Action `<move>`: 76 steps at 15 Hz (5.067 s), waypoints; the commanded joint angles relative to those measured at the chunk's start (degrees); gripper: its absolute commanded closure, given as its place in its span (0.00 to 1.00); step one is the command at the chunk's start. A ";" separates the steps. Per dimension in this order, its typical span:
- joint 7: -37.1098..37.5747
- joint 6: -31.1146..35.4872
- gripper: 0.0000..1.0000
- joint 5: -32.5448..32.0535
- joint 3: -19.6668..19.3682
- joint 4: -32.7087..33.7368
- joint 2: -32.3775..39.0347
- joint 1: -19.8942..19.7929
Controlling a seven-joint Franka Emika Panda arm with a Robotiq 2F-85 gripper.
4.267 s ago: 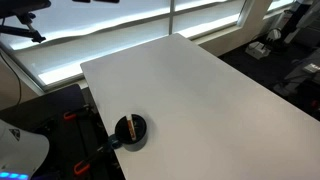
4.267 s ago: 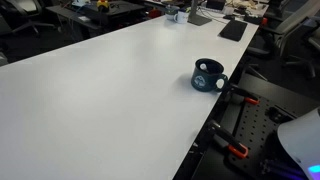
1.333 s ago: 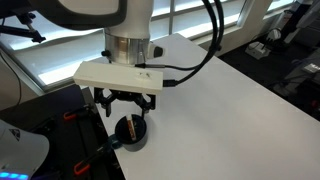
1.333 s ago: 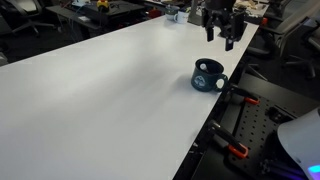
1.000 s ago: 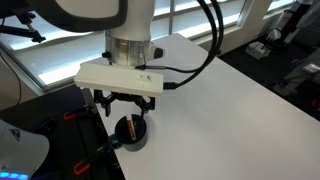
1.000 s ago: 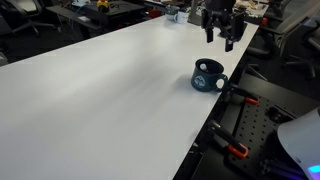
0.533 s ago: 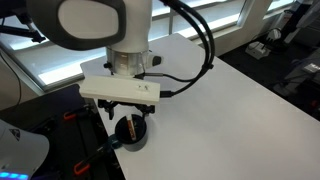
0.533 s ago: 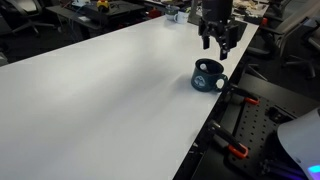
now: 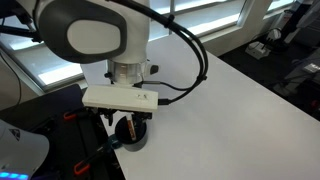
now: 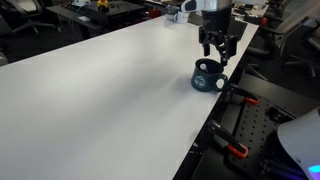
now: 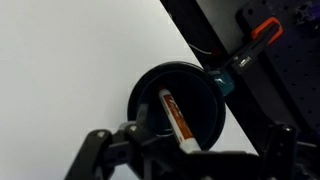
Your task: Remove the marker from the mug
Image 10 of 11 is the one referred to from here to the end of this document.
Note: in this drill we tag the dark gray cart top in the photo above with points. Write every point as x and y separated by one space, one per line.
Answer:
286 95

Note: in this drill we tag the black pegboard plate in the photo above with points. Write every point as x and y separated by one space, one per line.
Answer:
256 133

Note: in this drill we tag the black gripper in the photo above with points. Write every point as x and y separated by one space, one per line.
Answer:
216 21

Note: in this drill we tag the white mug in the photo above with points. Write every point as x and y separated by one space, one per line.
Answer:
181 17

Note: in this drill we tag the yellow emergency stop button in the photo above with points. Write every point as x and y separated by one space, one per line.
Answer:
103 4

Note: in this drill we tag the orange white dry-erase marker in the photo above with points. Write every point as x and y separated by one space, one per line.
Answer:
203 67

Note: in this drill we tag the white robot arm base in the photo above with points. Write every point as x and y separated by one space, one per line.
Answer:
300 140

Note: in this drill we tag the black side desk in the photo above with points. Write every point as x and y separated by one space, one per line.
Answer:
110 15

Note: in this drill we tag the dark teal mug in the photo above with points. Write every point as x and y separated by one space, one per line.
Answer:
203 81

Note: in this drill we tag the black office chair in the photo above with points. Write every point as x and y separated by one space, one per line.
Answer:
263 46
300 63
23 13

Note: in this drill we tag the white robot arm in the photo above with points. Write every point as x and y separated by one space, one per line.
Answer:
208 4

